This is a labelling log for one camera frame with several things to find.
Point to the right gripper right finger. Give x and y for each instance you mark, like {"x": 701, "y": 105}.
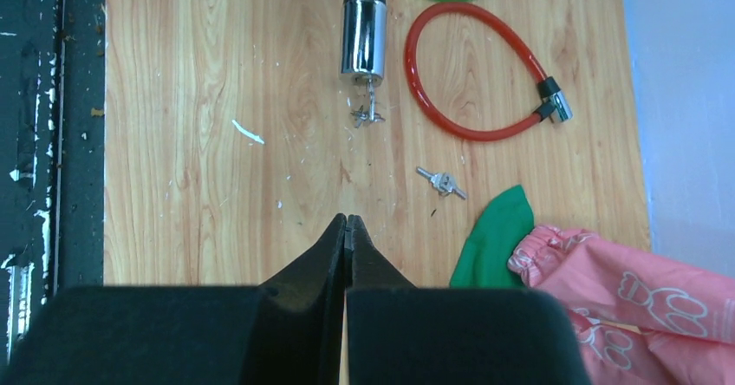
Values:
{"x": 402, "y": 334}

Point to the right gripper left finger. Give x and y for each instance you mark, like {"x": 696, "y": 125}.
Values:
{"x": 286, "y": 330}

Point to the silver key with ring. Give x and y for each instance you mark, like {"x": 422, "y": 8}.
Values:
{"x": 444, "y": 183}

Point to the red cable lock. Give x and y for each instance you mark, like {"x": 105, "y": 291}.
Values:
{"x": 442, "y": 67}

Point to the blue cable lock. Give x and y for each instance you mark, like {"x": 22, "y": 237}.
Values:
{"x": 363, "y": 42}

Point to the green t-shirt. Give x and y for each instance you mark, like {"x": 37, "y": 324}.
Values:
{"x": 501, "y": 226}

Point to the pink patterned garment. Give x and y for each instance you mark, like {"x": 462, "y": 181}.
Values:
{"x": 639, "y": 318}

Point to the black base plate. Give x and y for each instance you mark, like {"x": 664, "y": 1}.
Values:
{"x": 52, "y": 155}

